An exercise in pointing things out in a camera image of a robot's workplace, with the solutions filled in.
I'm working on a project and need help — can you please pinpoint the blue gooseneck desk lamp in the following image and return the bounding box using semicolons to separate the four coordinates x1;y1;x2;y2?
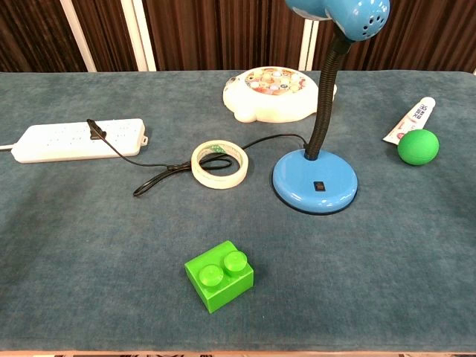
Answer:
271;0;391;216

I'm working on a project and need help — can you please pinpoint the green ball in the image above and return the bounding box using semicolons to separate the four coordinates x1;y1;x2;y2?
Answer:
396;129;440;167

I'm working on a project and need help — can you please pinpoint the black power cord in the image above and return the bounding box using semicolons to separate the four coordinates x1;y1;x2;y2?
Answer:
86;118;308;198

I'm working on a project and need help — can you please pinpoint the green two-stud building block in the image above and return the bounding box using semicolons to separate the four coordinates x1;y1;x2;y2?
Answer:
184;239;255;314

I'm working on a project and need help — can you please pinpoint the white tape roll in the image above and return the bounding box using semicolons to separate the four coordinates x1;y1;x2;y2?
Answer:
190;139;249;190

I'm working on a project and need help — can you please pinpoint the white fishing game toy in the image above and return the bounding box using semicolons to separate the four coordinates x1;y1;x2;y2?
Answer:
222;66;338;124

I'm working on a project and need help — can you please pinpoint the white power strip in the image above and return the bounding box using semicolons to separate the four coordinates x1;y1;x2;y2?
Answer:
10;118;149;164

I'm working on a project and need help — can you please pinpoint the blue velvet table cloth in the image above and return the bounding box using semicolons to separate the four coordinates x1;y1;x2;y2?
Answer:
0;69;476;353

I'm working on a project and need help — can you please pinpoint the white toothpaste tube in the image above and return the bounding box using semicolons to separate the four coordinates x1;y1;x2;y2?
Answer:
382;96;437;146

